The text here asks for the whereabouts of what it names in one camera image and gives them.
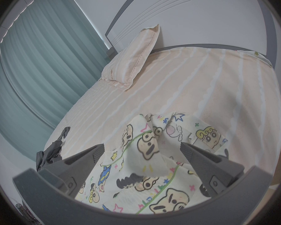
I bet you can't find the white printed pyjama top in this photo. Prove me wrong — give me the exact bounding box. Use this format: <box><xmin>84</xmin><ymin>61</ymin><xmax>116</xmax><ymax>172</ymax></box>
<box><xmin>75</xmin><ymin>112</ymin><xmax>230</xmax><ymax>215</ymax></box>

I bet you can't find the grey bedside table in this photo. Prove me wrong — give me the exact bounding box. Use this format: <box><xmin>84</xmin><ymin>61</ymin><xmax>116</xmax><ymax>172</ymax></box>
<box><xmin>106</xmin><ymin>47</ymin><xmax>118</xmax><ymax>61</ymax></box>

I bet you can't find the blue-green curtain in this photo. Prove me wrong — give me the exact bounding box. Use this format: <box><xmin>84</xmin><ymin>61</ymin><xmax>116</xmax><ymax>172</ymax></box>
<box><xmin>0</xmin><ymin>0</ymin><xmax>111</xmax><ymax>117</ymax></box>
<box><xmin>0</xmin><ymin>47</ymin><xmax>58</xmax><ymax>161</ymax></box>

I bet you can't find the black garment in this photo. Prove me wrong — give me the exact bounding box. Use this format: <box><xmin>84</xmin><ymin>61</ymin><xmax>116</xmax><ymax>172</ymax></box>
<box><xmin>36</xmin><ymin>126</ymin><xmax>71</xmax><ymax>172</ymax></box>

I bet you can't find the pink striped pillow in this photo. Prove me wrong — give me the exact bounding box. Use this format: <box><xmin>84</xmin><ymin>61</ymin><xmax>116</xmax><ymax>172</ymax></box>
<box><xmin>101</xmin><ymin>24</ymin><xmax>161</xmax><ymax>91</ymax></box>

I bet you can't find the bed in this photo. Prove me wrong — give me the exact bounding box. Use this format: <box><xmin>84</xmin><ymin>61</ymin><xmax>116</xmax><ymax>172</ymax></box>
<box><xmin>43</xmin><ymin>0</ymin><xmax>281</xmax><ymax>187</ymax></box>

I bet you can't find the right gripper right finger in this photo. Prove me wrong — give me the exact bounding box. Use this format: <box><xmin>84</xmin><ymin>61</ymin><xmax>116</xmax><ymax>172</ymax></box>
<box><xmin>180</xmin><ymin>142</ymin><xmax>245</xmax><ymax>198</ymax></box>

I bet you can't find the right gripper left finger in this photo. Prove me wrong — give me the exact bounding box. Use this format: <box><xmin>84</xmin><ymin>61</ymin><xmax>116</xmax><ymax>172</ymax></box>
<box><xmin>39</xmin><ymin>143</ymin><xmax>105</xmax><ymax>198</ymax></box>

